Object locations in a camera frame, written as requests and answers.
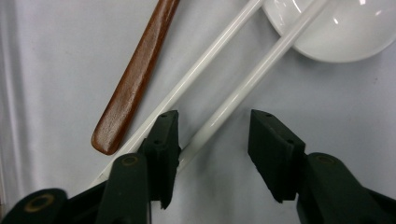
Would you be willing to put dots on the white table sheet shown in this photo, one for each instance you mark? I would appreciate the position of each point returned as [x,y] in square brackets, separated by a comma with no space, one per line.
[62,62]

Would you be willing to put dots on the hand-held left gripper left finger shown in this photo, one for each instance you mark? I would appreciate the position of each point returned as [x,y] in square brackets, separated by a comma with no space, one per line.
[158,161]

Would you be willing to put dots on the white chopstick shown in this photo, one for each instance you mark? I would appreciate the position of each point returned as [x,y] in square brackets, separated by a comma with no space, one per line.
[193,71]
[249,84]

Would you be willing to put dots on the brown wooden spoon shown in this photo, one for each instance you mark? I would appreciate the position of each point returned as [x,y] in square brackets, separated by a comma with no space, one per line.
[137,77]

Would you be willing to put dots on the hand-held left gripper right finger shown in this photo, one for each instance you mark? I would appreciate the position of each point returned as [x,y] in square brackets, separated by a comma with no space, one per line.
[280,161]

